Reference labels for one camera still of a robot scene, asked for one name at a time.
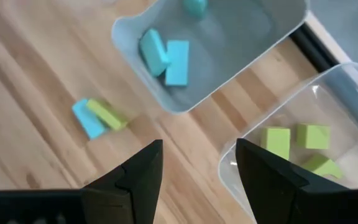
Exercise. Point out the clear plastic bin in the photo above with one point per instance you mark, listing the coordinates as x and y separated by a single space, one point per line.
228 46
337 93

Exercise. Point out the green rectangular block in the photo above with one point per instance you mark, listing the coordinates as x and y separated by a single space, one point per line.
107 114
322 166
276 141

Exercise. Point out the middle clear plastic bin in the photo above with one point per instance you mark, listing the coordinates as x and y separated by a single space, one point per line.
228 46

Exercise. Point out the green cube block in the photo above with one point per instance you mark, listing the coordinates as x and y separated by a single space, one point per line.
313 136

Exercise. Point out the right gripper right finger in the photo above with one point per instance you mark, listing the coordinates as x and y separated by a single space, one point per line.
275 193

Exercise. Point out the black aluminium table frame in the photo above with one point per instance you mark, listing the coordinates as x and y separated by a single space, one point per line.
314 49

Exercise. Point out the teal rectangular block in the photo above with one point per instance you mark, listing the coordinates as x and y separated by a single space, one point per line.
87 122
154 51
176 63

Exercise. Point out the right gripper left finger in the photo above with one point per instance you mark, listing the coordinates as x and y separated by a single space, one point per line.
135 193

